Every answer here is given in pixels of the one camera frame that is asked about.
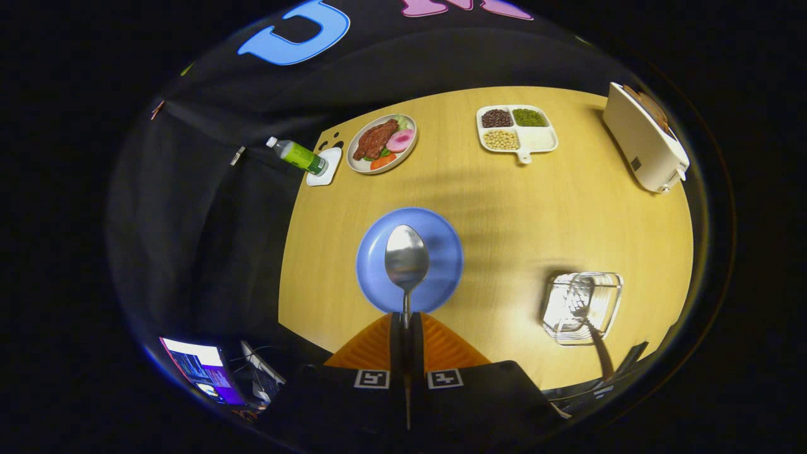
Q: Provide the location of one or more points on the orange carrot slice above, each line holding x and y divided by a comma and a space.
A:
382, 162

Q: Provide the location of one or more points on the pink ham slice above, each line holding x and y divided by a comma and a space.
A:
401, 140

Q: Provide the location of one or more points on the white square coaster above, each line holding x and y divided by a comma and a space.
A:
329, 173

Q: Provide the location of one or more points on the white divided bean tray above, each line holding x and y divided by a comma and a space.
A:
539, 139

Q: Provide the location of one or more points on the toasted bread slice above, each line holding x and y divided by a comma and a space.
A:
656, 112
633, 96

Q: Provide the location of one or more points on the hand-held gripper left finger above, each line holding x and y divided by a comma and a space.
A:
396, 340

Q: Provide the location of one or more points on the green label plastic bottle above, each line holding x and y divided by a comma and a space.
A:
301, 156

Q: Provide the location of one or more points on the pink clothes peg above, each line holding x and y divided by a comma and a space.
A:
157, 110

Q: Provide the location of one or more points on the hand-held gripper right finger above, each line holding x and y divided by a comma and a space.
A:
417, 340

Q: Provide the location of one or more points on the blue round plate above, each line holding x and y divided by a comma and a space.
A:
372, 265

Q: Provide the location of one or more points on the brown steak piece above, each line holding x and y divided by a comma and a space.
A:
375, 140

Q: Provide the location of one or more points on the white clothes peg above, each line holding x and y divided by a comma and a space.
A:
237, 156

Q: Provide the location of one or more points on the clear cutlery holder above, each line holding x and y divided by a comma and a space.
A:
608, 302

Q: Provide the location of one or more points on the computer monitor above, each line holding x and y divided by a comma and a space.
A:
202, 369

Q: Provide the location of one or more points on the white oval food plate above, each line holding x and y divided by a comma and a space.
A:
356, 165

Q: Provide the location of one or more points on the grey laptop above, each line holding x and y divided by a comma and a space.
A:
265, 375

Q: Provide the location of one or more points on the cream toaster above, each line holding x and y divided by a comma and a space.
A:
643, 148

